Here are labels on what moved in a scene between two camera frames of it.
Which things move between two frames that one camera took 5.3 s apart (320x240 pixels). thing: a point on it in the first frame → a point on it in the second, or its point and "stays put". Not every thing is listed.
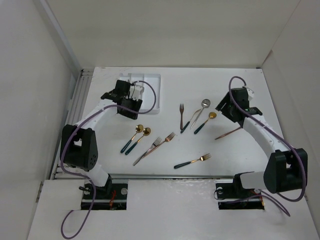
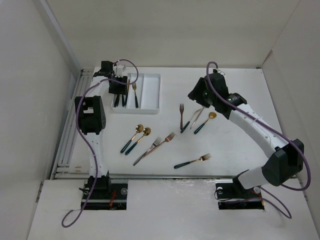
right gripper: x=226 y=99 → x=196 y=93
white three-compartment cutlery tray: x=148 y=102 stays put
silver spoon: x=205 y=103 stays put
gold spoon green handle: x=212 y=115 stays put
